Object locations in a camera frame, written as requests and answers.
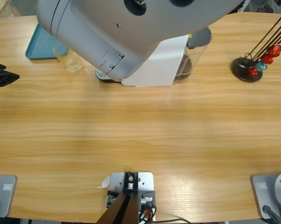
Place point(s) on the red foil coffee capsule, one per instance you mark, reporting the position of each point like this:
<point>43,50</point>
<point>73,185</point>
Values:
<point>267,59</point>
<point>253,72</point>
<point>274,51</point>

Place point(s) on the teal plastic tray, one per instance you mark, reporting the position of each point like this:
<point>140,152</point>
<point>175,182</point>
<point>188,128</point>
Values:
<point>37,49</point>

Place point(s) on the black capsule holder with rods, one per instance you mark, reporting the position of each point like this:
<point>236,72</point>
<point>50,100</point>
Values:
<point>238,67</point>

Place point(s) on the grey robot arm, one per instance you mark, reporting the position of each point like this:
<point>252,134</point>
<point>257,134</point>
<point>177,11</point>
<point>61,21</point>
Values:
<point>107,35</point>

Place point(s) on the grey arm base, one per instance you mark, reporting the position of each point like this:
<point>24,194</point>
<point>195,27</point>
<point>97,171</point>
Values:
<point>5,186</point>
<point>262,186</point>

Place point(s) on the white capsule coffee machine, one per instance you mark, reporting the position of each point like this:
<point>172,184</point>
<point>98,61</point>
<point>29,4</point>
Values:
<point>163,65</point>

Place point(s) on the wooden pallet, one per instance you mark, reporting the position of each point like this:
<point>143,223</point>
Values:
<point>0,8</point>

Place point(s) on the white paper scrap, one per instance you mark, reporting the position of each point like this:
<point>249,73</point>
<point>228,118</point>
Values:
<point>105,182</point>

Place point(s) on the black post with brackets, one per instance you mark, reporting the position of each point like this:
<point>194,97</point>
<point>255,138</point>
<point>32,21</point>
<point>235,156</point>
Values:
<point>128,210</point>

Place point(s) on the grey metal chair frame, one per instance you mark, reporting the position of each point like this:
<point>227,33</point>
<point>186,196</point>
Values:
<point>259,5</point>

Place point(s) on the blue foil coffee capsule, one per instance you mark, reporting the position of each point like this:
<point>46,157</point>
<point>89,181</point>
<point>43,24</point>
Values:
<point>260,66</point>

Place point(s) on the clear drinking glass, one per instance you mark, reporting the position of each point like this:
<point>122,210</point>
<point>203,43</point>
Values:
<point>72,64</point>

